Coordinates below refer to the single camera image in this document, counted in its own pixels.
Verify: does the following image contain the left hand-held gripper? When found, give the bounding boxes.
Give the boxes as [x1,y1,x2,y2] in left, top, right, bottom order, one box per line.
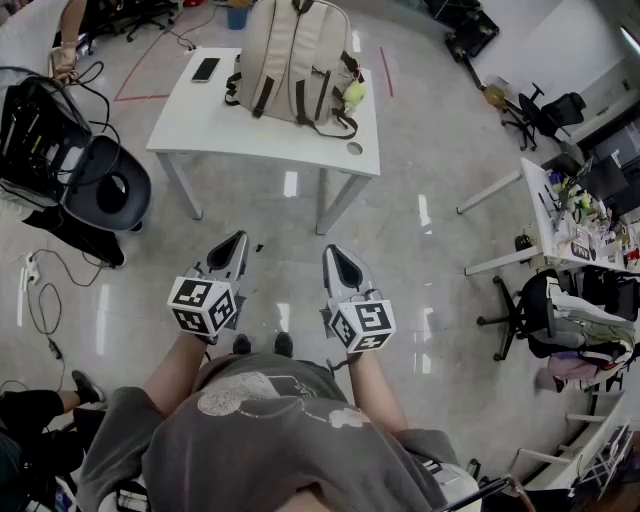
[167,229,250,337]

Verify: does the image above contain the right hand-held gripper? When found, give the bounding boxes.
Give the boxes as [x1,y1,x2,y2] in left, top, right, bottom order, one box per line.
[319,243,397,354]

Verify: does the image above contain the beige backpack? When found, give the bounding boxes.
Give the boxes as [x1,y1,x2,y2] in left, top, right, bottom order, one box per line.
[223,0,368,141]

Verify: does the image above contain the person's left forearm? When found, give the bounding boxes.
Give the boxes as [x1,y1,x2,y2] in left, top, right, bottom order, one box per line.
[143,332,219,419]

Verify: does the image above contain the person's right forearm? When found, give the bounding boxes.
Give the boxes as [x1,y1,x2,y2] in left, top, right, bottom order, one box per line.
[347,352,411,434]

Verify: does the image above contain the white table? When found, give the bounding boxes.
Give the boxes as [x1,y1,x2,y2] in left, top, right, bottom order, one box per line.
[145,47,381,236]

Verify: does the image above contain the yellow-green plush toy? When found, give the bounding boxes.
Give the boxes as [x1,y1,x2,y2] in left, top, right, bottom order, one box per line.
[343,79,367,109]

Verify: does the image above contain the black smartphone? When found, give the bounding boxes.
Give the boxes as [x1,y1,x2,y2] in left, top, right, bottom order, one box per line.
[191,57,222,84]

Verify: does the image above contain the person's grey printed t-shirt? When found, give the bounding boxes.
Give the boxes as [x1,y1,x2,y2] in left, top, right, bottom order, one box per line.
[74,352,461,512]

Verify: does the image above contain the white power strip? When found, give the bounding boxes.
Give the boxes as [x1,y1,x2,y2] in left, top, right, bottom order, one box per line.
[19,251,42,286]

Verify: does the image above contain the white cluttered desk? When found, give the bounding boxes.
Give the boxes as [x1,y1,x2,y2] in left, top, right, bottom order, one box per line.
[456,157,640,277]

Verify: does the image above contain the red tape strip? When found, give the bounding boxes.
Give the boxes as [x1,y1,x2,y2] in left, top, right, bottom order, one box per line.
[379,46,395,99]

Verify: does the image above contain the small wooden guitar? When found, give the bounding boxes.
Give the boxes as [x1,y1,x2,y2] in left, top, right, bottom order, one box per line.
[464,57,510,110]

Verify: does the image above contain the blue bin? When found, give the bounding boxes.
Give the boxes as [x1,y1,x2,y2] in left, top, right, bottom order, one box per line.
[226,3,250,31]

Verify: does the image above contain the white waist pack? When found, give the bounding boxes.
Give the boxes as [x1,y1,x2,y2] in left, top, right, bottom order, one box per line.
[424,459,482,512]

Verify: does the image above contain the pile of clothes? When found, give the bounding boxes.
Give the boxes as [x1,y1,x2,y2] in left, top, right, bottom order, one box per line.
[534,282,640,394]

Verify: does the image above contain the pile of desk clutter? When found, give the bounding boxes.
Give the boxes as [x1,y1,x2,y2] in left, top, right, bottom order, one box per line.
[547,167,640,274]

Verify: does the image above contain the white metal rack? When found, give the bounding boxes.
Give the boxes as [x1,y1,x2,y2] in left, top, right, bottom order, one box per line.
[514,394,634,501]

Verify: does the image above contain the black hard case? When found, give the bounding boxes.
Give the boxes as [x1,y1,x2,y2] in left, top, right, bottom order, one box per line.
[443,0,501,64]

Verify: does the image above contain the black floor cable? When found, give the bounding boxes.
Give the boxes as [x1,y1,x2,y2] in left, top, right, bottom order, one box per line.
[34,247,110,289]

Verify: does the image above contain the black looped cable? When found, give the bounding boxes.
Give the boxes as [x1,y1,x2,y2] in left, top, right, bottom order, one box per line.
[27,282,65,346]

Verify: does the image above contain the black case cable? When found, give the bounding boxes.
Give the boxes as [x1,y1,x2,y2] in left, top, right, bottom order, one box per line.
[49,59,122,191]

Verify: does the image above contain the black eyeglasses frame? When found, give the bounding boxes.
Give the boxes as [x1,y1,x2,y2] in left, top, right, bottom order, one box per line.
[439,474,536,512]

